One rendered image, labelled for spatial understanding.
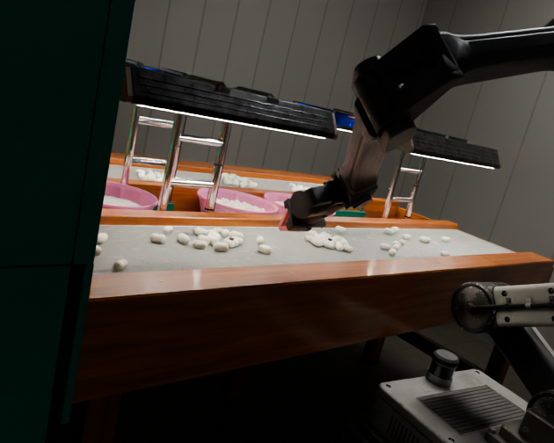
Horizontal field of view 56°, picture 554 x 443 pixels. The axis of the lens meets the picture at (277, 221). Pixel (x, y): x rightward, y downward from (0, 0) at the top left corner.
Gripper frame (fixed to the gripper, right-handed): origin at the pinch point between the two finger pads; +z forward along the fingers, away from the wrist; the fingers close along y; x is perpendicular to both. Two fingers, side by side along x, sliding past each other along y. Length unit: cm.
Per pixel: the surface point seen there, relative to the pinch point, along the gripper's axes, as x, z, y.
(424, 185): -69, 101, -232
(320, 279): 15.1, -7.8, -0.4
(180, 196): -30, 52, -7
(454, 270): 15, -6, -55
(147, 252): 1.9, 11.6, 29.1
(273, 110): -28.9, -4.5, -2.1
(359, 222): -11, 26, -60
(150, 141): -109, 155, -58
